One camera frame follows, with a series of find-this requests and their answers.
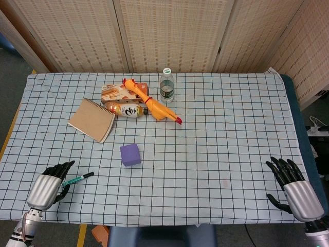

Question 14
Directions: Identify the yellow rubber chicken toy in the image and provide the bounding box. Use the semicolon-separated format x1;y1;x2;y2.
122;78;183;126

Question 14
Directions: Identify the beige folding screen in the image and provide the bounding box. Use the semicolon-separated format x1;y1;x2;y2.
0;0;329;109

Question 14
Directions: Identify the purple foam cube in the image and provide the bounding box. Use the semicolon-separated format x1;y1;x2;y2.
120;144;141;167

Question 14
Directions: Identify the clear water bottle green label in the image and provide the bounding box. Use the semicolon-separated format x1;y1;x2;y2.
159;67;175;104

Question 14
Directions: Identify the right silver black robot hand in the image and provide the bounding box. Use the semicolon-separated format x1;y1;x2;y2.
265;156;325;223

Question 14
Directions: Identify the orange juice bottle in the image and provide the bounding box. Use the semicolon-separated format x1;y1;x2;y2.
104;100;149;119

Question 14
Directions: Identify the orange snack box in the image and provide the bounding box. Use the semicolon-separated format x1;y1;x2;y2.
100;82;150;105

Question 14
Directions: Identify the blue chair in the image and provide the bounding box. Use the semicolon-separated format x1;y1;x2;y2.
107;225;218;247

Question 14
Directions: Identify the white power strip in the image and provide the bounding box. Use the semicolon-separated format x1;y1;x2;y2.
306;116;329;135

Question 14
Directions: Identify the blue grid tablecloth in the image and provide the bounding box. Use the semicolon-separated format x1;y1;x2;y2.
0;67;313;228

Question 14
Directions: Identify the green black marker pen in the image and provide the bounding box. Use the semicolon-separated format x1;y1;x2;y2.
62;171;95;187

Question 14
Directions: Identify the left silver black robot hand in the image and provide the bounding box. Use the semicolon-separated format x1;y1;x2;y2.
26;160;76;211

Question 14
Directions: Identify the brown spiral notebook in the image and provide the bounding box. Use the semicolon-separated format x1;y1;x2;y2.
67;97;116;144

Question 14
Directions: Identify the dark blue table pad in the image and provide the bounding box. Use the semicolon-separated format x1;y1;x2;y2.
279;74;319;181

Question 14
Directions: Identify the orange cardboard box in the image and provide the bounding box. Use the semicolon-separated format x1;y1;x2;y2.
91;225;110;246

